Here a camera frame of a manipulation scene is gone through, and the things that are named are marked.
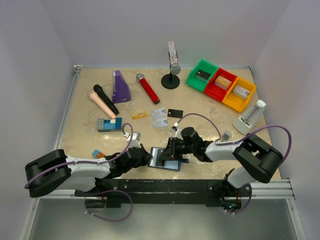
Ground blue leather card holder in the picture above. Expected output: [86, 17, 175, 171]
[147, 147, 189, 172]

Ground black VIP card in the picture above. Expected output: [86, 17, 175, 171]
[167, 108, 184, 119]

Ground silver white credit card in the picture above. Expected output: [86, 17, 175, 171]
[150, 107, 167, 119]

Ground gold VIP card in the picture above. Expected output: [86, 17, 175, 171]
[131, 109, 148, 120]

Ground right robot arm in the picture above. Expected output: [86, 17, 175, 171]
[158, 127, 284, 189]

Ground dark card in green bin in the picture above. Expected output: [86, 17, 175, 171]
[195, 69, 211, 82]

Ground tan card in red bin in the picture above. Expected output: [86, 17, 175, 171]
[214, 76, 232, 90]

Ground white card in yellow bin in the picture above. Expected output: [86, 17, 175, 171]
[232, 85, 251, 100]

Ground blue grey brick block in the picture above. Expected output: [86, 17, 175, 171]
[96, 117, 123, 132]

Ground orange blue toy brick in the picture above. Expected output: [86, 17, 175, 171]
[92, 149, 106, 159]

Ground purple metronome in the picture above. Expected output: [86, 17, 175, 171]
[112, 70, 132, 104]

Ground black microphone stand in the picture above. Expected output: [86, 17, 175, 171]
[161, 73, 180, 90]

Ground yellow storage bin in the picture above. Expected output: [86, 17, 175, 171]
[222, 77, 257, 113]

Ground red storage bin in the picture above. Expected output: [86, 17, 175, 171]
[203, 68, 237, 102]

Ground green storage bin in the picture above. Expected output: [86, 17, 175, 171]
[186, 59, 219, 92]

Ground pink microphone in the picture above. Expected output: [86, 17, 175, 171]
[87, 90, 116, 120]

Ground red microphone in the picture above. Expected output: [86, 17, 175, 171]
[136, 73, 160, 105]

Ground glitter microphone on stand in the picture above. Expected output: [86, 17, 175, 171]
[168, 41, 181, 75]

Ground black microphone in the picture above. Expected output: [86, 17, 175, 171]
[93, 84, 119, 115]

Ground white grey metronome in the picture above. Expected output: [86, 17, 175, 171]
[232, 100, 266, 135]

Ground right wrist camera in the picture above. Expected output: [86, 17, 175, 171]
[171, 122, 183, 140]

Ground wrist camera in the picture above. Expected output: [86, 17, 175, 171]
[124, 131, 141, 148]
[171, 122, 183, 140]

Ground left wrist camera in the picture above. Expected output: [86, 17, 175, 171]
[124, 131, 141, 148]

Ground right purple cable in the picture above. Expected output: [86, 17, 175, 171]
[173, 112, 293, 215]

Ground aluminium left frame rail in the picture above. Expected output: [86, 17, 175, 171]
[52, 65, 83, 150]

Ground aluminium frame rail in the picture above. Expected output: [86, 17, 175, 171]
[52, 65, 83, 150]
[39, 179, 295, 200]

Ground aluminium front frame rail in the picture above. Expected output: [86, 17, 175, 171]
[39, 179, 295, 200]

